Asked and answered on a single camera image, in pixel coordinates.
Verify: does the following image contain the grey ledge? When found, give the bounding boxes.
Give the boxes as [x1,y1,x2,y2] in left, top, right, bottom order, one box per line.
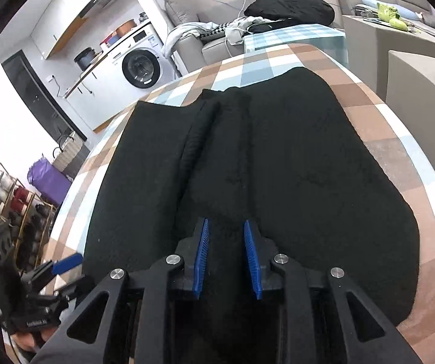
[386,49,435,160]

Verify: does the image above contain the green toy figure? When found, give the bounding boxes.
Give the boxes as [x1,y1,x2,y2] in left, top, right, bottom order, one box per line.
[377,2,408,29]

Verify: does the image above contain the brown blue checked blanket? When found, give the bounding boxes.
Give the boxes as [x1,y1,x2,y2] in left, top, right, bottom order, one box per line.
[45,42,435,364]

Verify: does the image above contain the black jacket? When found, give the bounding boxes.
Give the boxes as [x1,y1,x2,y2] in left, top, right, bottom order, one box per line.
[244,0,335,27]

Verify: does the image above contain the black white checkered cloth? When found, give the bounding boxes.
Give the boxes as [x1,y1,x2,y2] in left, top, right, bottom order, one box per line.
[200,23,229,41]

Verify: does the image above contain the white upper cabinets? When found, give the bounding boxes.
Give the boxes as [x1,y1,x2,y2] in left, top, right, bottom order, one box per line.
[31,0,127,60]

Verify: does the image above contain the teal checked cloth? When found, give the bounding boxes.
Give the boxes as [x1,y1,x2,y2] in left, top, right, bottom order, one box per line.
[243,24,348,63]

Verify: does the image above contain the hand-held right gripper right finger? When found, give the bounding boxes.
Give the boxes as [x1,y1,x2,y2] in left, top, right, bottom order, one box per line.
[243,219,423,364]

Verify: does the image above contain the purple bag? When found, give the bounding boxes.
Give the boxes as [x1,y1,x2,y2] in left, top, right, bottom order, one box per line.
[28,155,72,206]

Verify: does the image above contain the black cooking pot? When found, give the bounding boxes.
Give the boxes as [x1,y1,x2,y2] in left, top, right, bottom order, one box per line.
[74,47,97,71]

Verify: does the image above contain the woven basket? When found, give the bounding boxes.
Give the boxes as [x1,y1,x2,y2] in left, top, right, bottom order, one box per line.
[52,132,91,177]

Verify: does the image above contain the grey bedside table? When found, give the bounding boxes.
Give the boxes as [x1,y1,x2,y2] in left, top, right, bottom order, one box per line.
[341,14,435,101]

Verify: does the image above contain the range hood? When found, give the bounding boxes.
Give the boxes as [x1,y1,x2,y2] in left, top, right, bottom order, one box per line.
[82,0,127,18]

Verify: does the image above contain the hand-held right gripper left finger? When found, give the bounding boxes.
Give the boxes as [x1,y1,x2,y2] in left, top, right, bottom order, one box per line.
[31,217,211,364]

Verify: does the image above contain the shoe rack with shoes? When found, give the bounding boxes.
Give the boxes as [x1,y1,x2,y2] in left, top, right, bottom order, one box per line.
[0,159,59,274]

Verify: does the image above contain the white base cabinet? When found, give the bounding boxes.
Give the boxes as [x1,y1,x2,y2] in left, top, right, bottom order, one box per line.
[63,51,135,132]

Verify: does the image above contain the black knit sweater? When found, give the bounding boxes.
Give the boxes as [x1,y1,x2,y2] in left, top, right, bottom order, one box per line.
[82,66,422,364]

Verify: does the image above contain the white washing machine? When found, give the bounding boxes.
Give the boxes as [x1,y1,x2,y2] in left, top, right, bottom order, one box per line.
[109,21,181,90]

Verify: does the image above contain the person's left hand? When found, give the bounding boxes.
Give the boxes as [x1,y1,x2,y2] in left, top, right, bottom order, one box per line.
[14,330,58,354]

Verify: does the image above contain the blue pillow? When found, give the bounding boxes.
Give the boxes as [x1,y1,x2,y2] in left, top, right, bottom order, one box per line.
[362,0,421,22]

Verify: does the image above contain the dark door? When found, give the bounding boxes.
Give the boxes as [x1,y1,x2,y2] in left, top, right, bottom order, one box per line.
[2,50,87,142]

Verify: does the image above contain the white clothes pile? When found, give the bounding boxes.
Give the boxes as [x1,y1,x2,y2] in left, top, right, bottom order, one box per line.
[225,16,266,45]

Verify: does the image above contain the grey sofa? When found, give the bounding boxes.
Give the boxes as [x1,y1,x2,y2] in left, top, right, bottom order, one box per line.
[164,0,346,75]

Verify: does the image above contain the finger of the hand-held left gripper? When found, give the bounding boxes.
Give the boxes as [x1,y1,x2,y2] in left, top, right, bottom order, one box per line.
[22,253,84,286]
[53,275,96,305]

